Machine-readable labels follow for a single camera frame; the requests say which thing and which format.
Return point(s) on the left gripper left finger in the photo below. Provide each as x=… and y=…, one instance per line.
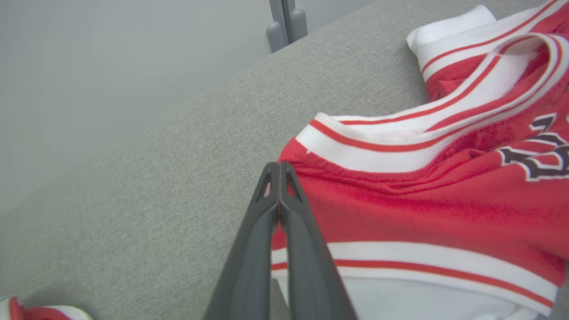
x=249, y=258

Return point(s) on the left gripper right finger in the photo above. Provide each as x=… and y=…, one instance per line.
x=311, y=266

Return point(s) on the red white basketball jersey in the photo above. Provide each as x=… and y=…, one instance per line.
x=422, y=209

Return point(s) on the grey partition post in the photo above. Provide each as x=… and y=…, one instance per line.
x=284, y=22

